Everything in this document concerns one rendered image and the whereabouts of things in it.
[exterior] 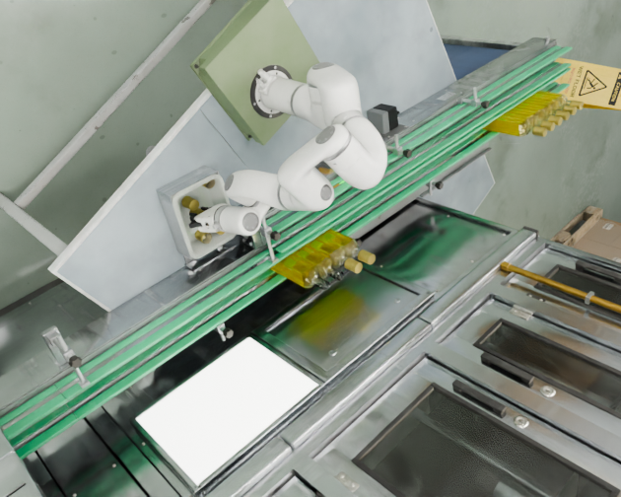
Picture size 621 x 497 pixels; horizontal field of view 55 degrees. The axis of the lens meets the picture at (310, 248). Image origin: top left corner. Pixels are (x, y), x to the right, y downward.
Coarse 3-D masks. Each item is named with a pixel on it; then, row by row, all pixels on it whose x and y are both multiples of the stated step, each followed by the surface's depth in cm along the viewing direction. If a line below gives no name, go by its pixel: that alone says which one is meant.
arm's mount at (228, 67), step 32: (256, 0) 171; (224, 32) 169; (256, 32) 167; (288, 32) 174; (192, 64) 166; (224, 64) 165; (256, 64) 171; (288, 64) 178; (224, 96) 169; (256, 128) 179
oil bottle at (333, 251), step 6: (312, 240) 192; (318, 240) 192; (324, 240) 191; (306, 246) 192; (312, 246) 189; (318, 246) 189; (324, 246) 188; (330, 246) 188; (336, 246) 187; (324, 252) 185; (330, 252) 184; (336, 252) 184; (342, 252) 184; (330, 258) 184; (336, 258) 183; (336, 264) 184
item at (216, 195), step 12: (204, 180) 171; (216, 180) 177; (180, 192) 167; (192, 192) 179; (204, 192) 181; (216, 192) 180; (180, 204) 177; (204, 204) 183; (216, 204) 184; (180, 216) 170; (180, 228) 172; (192, 228) 183; (192, 240) 184; (204, 240) 184; (216, 240) 184; (228, 240) 184; (192, 252) 177; (204, 252) 180
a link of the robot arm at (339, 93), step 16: (320, 64) 153; (336, 64) 153; (320, 80) 145; (336, 80) 142; (352, 80) 143; (320, 96) 145; (336, 96) 142; (352, 96) 142; (336, 112) 144; (352, 112) 143
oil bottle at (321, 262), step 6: (294, 252) 188; (300, 252) 188; (306, 252) 187; (312, 252) 187; (318, 252) 186; (306, 258) 185; (312, 258) 184; (318, 258) 184; (324, 258) 183; (312, 264) 182; (318, 264) 181; (324, 264) 181; (330, 264) 182; (318, 270) 181; (324, 270) 181; (324, 276) 182
